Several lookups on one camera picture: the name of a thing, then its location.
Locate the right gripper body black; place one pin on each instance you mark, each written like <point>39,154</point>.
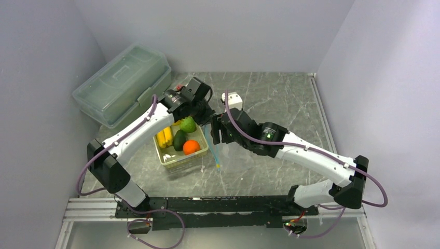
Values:
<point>227,138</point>

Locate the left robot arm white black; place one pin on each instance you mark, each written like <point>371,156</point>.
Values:
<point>106,159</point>

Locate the pale green perforated basket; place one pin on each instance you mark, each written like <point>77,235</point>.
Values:
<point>170,158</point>

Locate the dark green avocado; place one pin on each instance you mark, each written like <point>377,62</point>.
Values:
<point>180,139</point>

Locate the clear zip top bag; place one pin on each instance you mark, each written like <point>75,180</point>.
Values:
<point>220,151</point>

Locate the yellow bananas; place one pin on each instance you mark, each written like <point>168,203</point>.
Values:
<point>165,137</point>

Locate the clear lidded storage box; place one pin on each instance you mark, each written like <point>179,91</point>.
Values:
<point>122,90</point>

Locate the orange fruit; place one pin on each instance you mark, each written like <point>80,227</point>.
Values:
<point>190,147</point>

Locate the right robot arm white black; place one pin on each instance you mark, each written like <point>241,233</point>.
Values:
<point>345,181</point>

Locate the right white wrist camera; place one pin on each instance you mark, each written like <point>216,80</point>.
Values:
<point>234,100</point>

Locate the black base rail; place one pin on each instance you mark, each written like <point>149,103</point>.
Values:
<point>239,211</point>

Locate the aluminium frame rail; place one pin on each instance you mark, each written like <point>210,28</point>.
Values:
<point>91,223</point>

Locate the light green custard apple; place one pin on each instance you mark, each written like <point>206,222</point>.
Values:
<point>188,125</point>

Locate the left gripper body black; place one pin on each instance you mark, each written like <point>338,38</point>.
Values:
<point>202,112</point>

